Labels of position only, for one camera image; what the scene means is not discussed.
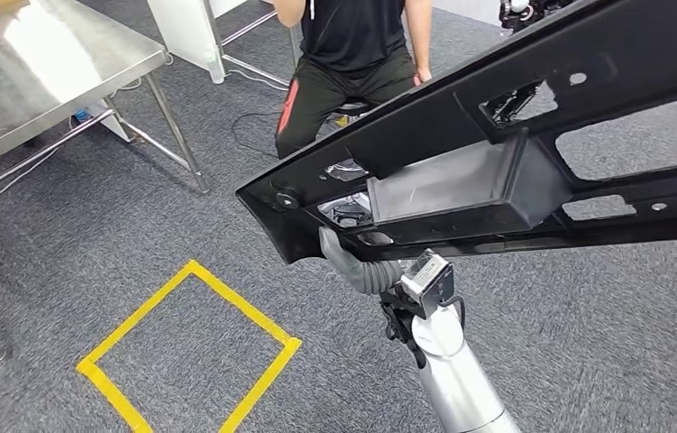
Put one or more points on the black plastic license plate bracket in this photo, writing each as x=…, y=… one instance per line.
x=613, y=60

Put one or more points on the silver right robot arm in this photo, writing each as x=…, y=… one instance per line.
x=457, y=382

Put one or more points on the stainless steel workbench table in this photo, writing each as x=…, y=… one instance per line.
x=33, y=71

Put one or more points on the chrome stool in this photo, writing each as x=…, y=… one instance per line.
x=353, y=107

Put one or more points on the yellow floor tape square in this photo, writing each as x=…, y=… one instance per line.
x=242, y=308

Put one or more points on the person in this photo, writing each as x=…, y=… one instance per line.
x=350, y=36

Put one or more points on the white box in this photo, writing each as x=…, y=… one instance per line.
x=114, y=122

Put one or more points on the black humanoid robot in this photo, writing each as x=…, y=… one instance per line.
x=523, y=18

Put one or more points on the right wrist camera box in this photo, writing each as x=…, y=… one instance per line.
x=427, y=284

